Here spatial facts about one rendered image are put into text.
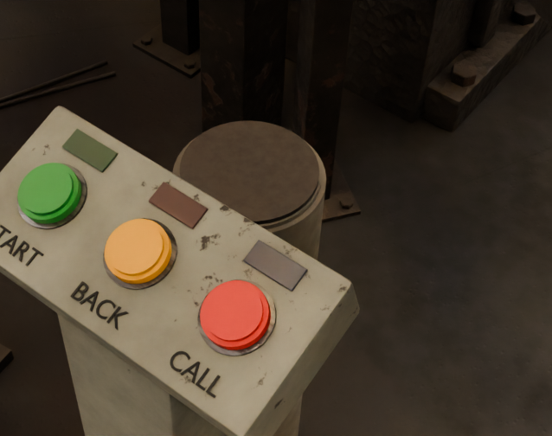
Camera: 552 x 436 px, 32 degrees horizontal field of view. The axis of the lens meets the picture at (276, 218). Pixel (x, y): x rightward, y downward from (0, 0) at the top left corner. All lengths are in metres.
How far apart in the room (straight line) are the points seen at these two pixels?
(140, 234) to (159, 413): 0.13
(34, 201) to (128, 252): 0.07
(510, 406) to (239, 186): 0.63
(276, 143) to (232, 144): 0.03
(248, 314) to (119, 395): 0.16
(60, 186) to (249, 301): 0.15
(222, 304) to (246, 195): 0.19
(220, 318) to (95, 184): 0.13
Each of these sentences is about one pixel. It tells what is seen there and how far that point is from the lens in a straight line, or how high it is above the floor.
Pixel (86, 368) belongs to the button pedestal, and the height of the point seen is 0.49.
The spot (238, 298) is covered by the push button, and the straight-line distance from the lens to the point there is 0.56.
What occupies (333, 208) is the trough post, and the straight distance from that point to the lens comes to 1.42.
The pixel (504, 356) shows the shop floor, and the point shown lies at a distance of 1.31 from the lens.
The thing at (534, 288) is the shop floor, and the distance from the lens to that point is 1.39.
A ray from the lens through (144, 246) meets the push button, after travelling 0.58.
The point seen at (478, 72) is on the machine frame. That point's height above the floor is 0.07.
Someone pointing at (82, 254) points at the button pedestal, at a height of 0.59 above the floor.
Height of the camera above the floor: 1.06
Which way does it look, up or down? 49 degrees down
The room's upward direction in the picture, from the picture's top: 3 degrees clockwise
